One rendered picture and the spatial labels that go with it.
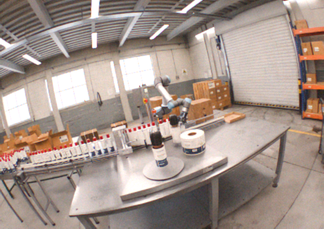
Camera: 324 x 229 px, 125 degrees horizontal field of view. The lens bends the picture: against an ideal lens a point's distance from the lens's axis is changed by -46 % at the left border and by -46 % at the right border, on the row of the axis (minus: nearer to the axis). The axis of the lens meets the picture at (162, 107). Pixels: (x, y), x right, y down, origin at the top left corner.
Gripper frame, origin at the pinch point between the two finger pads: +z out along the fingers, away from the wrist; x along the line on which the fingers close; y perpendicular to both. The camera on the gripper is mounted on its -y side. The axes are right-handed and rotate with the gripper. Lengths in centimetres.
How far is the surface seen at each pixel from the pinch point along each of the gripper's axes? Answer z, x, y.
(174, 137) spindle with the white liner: 4.5, -16.2, 31.5
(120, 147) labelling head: 30, -60, 16
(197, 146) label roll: 3, -7, 58
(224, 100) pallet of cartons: -99, 290, -295
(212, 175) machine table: 15, -5, 84
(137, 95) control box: -22, -55, -1
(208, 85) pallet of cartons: -123, 197, -282
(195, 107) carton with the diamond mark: -28.4, 23.0, -17.8
